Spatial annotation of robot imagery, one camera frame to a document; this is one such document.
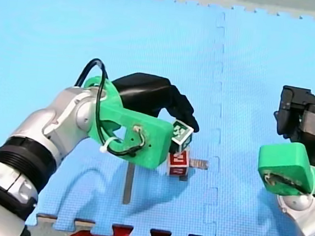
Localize red cube white marks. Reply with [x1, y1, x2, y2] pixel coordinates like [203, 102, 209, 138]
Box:
[166, 149, 191, 178]

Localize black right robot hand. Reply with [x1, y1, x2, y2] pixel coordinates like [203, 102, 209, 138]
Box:
[269, 84, 315, 170]

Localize green cube white marks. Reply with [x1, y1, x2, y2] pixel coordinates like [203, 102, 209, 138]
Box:
[169, 119, 195, 154]

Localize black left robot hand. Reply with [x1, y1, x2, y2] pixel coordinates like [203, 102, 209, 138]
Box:
[108, 69, 205, 134]

